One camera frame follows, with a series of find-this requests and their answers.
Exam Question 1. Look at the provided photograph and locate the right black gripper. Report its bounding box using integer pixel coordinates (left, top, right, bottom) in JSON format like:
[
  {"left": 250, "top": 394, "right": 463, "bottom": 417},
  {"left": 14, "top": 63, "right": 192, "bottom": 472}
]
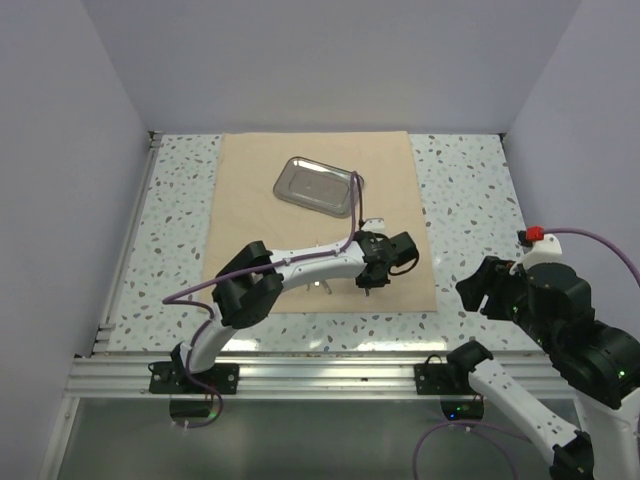
[{"left": 455, "top": 252, "right": 558, "bottom": 350}]

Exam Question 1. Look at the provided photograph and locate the beige cloth wrap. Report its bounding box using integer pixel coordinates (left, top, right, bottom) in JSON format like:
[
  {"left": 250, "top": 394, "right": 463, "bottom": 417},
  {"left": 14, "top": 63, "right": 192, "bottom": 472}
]
[{"left": 197, "top": 131, "right": 439, "bottom": 315}]

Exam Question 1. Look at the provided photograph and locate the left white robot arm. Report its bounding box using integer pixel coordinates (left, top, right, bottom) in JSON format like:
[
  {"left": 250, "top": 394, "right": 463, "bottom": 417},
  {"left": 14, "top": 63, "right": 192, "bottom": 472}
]
[{"left": 171, "top": 230, "right": 420, "bottom": 393}]

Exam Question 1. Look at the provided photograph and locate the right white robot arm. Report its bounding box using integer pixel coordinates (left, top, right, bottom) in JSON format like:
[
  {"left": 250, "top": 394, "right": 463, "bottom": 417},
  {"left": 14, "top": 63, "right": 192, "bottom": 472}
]
[{"left": 445, "top": 256, "right": 639, "bottom": 479}]

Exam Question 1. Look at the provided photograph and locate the stainless steel instrument tray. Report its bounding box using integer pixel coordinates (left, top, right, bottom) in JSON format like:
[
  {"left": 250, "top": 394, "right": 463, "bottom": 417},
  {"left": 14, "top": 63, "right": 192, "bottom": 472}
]
[{"left": 272, "top": 156, "right": 352, "bottom": 219}]

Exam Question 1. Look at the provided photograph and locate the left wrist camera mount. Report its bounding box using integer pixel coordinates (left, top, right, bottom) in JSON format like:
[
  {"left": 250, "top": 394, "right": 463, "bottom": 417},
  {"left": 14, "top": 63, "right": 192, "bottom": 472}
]
[{"left": 362, "top": 218, "right": 386, "bottom": 234}]

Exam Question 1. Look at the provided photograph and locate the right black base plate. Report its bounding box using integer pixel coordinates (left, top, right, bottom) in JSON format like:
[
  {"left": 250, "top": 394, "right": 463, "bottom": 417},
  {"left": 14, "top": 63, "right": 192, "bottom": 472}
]
[{"left": 413, "top": 354, "right": 477, "bottom": 396}]

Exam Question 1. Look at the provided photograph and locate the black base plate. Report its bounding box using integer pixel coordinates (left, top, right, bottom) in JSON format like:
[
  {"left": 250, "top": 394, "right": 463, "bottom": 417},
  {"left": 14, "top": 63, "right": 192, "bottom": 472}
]
[
  {"left": 413, "top": 354, "right": 477, "bottom": 396},
  {"left": 148, "top": 361, "right": 240, "bottom": 395}
]

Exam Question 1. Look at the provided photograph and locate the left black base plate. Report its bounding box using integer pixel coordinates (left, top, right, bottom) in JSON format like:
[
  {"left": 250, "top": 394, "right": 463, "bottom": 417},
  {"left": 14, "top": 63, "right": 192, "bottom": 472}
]
[{"left": 148, "top": 361, "right": 240, "bottom": 395}]

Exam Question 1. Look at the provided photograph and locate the aluminium front rail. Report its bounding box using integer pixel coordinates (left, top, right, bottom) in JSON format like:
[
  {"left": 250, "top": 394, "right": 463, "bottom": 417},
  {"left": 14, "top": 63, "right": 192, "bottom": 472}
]
[{"left": 63, "top": 352, "right": 574, "bottom": 400}]

